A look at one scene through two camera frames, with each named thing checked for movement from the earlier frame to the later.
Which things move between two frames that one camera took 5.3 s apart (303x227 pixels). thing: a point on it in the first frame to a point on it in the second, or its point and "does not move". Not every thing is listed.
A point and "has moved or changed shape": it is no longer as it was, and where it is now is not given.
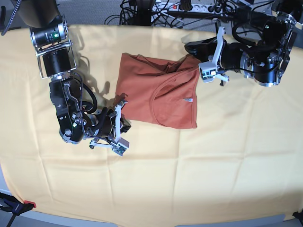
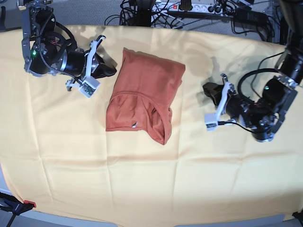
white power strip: (174, 7) does not move
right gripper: (234, 56) to (236, 106)
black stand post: (144, 12) does not move
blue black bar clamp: (10, 204) does not move
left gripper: (101, 125) to (74, 63)
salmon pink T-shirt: (159, 91) has moved or changed shape
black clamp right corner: (299, 215) does not move
